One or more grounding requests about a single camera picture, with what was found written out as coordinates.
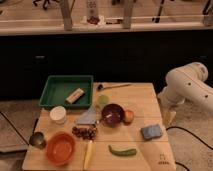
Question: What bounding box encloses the green pepper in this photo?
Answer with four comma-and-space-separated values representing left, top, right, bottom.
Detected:
108, 145, 137, 157

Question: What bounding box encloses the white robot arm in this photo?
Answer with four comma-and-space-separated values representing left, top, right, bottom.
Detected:
157, 62, 213, 127

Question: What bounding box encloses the white paper cup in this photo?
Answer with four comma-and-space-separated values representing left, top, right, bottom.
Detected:
50, 106, 66, 124

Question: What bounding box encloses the green lime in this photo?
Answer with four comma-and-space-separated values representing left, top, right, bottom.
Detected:
97, 95, 109, 106

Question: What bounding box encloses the beige wooden block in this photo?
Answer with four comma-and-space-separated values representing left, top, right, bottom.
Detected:
66, 88, 84, 104

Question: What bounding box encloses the dark purple bowl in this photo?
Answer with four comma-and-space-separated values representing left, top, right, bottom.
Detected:
101, 104, 124, 127

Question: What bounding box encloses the red yellow apple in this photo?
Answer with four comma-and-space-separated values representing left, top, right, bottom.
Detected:
124, 110, 134, 123

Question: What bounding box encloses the green plastic tray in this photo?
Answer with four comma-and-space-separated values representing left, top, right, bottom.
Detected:
39, 75, 93, 109

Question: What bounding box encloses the bunch of dark grapes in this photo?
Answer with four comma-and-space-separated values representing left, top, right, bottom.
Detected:
72, 126, 97, 140

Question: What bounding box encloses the blue sponge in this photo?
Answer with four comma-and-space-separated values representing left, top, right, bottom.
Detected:
141, 124, 163, 140

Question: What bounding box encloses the orange plastic bowl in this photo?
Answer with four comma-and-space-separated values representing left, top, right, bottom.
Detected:
45, 132, 75, 166

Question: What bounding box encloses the wooden handled brush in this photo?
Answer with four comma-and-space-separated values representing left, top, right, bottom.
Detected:
97, 83, 131, 91

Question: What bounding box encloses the black cable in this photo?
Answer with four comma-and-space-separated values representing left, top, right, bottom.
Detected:
0, 111, 30, 146
165, 125, 213, 171

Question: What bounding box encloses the black cable on left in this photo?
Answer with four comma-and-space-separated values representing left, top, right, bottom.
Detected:
0, 111, 30, 146

